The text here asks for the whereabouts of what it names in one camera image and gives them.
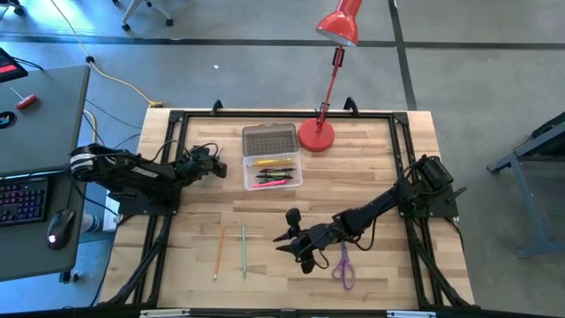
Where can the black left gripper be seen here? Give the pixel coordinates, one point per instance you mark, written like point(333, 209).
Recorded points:
point(201, 165)

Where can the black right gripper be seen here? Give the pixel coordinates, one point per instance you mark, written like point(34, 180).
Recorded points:
point(318, 238)

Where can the pink highlighter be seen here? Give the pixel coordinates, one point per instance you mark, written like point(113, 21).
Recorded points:
point(269, 183)

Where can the yellow highlighter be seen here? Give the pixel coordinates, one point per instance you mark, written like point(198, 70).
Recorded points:
point(276, 162)

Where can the clear plastic supply box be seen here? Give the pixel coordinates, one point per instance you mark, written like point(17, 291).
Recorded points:
point(273, 187)

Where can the translucent grey box lid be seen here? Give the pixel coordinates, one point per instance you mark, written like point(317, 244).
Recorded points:
point(269, 139)

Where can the purple scissors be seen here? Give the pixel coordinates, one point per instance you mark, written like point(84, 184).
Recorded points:
point(348, 274)

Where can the orange pencil with eraser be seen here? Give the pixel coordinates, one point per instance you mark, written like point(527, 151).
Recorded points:
point(219, 252)

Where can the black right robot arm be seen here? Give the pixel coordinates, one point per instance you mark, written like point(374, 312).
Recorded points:
point(379, 205)

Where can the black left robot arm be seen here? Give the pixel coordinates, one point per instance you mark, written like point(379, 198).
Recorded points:
point(132, 172)

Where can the white box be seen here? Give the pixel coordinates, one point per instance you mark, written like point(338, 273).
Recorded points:
point(110, 216)

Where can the red desk lamp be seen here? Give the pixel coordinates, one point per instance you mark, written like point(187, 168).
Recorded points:
point(315, 137)

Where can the white bottle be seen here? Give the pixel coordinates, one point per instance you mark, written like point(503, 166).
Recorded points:
point(90, 223)

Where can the white office chair base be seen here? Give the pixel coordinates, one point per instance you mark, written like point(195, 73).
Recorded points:
point(125, 27)

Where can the black computer mouse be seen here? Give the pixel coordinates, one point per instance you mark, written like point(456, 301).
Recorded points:
point(59, 229)

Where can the dark grey desk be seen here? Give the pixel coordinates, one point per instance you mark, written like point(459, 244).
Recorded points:
point(44, 132)

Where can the backlit black keyboard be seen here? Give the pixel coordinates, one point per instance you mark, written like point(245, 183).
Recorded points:
point(22, 201)

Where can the round black sticker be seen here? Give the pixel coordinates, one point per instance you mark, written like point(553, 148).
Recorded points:
point(6, 120)

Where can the black tablet red screen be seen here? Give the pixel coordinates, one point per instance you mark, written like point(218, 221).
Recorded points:
point(9, 66)

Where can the grey-blue metal workbench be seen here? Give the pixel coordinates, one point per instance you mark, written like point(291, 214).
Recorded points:
point(527, 207)

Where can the black chair caster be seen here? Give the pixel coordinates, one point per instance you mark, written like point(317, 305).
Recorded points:
point(17, 9)

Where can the black aluminium table frame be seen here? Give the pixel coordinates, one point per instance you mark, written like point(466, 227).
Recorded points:
point(265, 114)

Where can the white metal bracket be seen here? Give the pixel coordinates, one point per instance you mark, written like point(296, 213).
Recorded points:
point(163, 313)
point(410, 314)

